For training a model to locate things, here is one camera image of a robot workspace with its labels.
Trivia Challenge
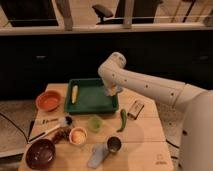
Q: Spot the orange bowl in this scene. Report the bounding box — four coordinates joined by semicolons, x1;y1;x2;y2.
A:
35;90;61;112

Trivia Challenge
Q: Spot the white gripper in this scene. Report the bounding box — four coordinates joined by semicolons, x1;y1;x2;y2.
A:
104;81;119;96

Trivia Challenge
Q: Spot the black cable on floor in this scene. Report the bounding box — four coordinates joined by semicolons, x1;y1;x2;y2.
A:
0;112;30;143

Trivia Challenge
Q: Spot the small green cup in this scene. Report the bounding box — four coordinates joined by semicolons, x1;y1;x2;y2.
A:
88;116;102;132

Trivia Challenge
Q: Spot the brown pine cone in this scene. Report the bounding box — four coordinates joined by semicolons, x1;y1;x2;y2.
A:
52;128;71;144

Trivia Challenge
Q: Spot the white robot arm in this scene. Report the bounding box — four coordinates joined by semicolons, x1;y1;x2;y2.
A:
98;52;213;171

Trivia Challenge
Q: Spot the metal cup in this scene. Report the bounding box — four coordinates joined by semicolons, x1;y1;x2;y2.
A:
107;136;122;153

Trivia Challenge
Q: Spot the green chili pepper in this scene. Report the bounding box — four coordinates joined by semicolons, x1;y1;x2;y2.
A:
117;109;127;132

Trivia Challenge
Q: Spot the grey blue cloth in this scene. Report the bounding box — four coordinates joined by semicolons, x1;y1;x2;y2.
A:
87;144;109;169

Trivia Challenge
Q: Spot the yellow corn cob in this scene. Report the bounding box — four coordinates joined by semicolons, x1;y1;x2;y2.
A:
71;85;78;104

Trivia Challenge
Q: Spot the black office chair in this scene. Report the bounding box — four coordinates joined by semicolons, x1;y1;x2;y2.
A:
92;0;162;25

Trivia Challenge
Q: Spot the dark purple bowl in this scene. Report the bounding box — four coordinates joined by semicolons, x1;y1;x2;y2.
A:
25;139;56;170

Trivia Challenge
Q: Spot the green plastic tray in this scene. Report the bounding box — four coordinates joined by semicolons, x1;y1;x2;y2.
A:
64;78;119;114

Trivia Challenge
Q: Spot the small cup orange inside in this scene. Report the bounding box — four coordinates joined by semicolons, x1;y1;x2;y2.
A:
69;127;87;146

